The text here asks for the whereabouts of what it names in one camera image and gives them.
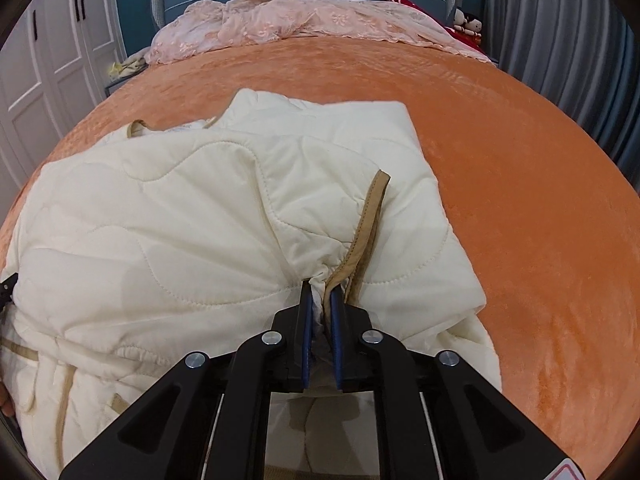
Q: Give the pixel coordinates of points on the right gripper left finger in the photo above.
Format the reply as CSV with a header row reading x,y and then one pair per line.
x,y
206,418

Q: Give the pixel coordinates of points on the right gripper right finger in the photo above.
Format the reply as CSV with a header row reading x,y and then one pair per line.
x,y
437,417

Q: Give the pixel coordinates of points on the cream quilted jacket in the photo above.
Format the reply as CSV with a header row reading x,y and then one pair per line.
x,y
154,244

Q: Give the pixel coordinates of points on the person left hand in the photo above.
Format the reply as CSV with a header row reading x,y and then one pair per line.
x,y
6,402

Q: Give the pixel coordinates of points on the white wardrobe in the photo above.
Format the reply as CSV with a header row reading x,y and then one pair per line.
x,y
55,69

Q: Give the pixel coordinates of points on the orange plush bedspread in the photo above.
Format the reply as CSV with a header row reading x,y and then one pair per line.
x,y
548,223

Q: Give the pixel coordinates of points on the yellow white cloth on nightstand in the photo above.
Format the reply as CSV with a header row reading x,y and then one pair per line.
x,y
132,65

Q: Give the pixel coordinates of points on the pink lace blanket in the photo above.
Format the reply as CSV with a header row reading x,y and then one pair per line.
x,y
209,25

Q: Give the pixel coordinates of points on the plush toy doll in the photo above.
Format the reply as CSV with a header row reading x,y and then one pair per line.
x,y
467,23

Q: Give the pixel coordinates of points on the grey pleated curtain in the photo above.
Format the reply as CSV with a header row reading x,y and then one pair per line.
x,y
582,56

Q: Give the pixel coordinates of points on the red fabric item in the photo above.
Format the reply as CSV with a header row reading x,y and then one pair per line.
x,y
410,2

